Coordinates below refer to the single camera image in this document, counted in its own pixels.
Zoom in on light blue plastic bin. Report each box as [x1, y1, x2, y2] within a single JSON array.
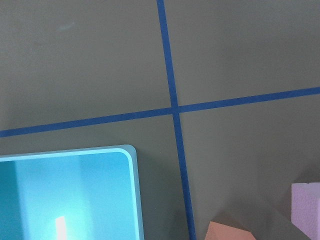
[[0, 145, 144, 240]]

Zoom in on pink foam block far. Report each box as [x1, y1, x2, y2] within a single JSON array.
[[291, 182, 320, 240]]

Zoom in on blue tape grid lines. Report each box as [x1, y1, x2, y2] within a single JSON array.
[[0, 0, 320, 240]]

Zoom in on orange foam block far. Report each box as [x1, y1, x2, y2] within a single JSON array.
[[205, 221, 256, 240]]

